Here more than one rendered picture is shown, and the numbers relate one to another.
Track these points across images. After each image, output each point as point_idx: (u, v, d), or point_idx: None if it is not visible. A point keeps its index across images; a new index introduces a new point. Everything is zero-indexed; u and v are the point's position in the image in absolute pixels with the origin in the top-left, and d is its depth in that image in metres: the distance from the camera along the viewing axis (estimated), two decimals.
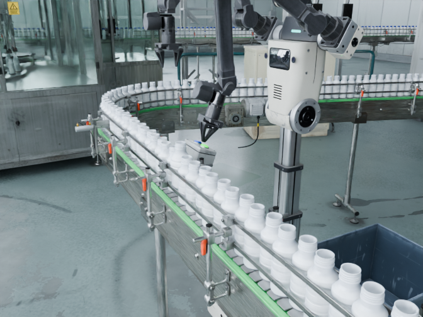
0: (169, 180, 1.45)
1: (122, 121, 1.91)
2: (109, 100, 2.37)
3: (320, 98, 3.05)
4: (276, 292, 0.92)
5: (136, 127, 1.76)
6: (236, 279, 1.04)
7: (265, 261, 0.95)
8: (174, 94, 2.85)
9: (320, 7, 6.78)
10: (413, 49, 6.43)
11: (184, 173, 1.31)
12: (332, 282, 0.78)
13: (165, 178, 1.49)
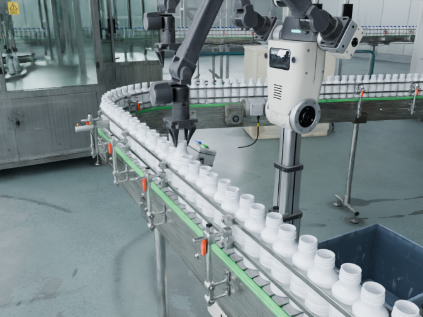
0: (169, 180, 1.45)
1: (122, 121, 1.91)
2: (109, 100, 2.37)
3: (320, 98, 3.05)
4: (276, 292, 0.92)
5: (136, 127, 1.76)
6: (236, 279, 1.04)
7: (266, 261, 0.95)
8: None
9: (320, 7, 6.78)
10: (413, 49, 6.43)
11: (184, 173, 1.31)
12: (332, 282, 0.78)
13: (165, 178, 1.49)
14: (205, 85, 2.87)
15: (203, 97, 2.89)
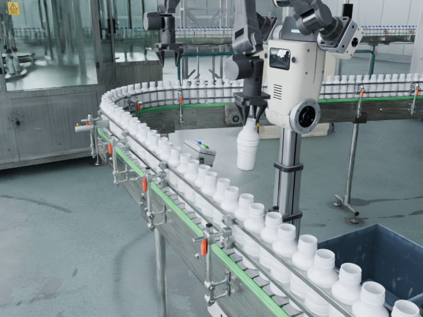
0: (172, 183, 1.43)
1: (123, 121, 1.91)
2: (109, 100, 2.37)
3: (320, 98, 3.05)
4: (276, 292, 0.92)
5: (136, 127, 1.75)
6: (236, 279, 1.04)
7: (265, 260, 0.96)
8: (174, 94, 2.85)
9: None
10: (413, 49, 6.43)
11: (182, 170, 1.33)
12: (332, 282, 0.78)
13: (164, 179, 1.48)
14: (205, 85, 2.87)
15: (203, 97, 2.89)
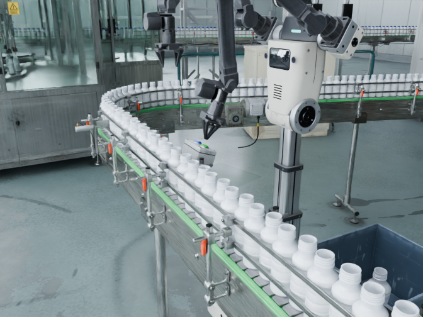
0: (172, 183, 1.43)
1: (123, 121, 1.91)
2: (109, 100, 2.37)
3: (320, 98, 3.05)
4: (276, 292, 0.92)
5: (136, 127, 1.75)
6: (236, 279, 1.04)
7: (265, 260, 0.96)
8: (174, 94, 2.85)
9: (320, 7, 6.78)
10: (413, 49, 6.43)
11: (182, 170, 1.33)
12: (332, 282, 0.78)
13: (164, 179, 1.48)
14: None
15: None
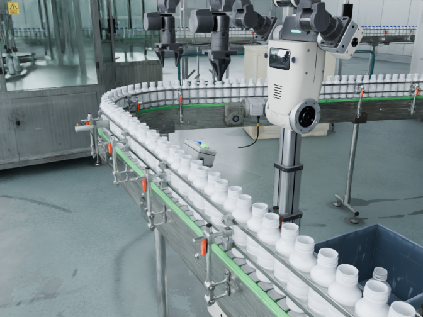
0: (170, 181, 1.45)
1: (122, 121, 1.91)
2: (109, 100, 2.37)
3: (320, 98, 3.05)
4: (264, 280, 0.96)
5: (136, 127, 1.76)
6: (236, 279, 1.04)
7: (249, 247, 1.01)
8: (174, 94, 2.85)
9: None
10: (413, 49, 6.43)
11: (174, 166, 1.37)
12: (314, 265, 0.83)
13: (164, 178, 1.49)
14: (205, 85, 2.87)
15: (203, 97, 2.89)
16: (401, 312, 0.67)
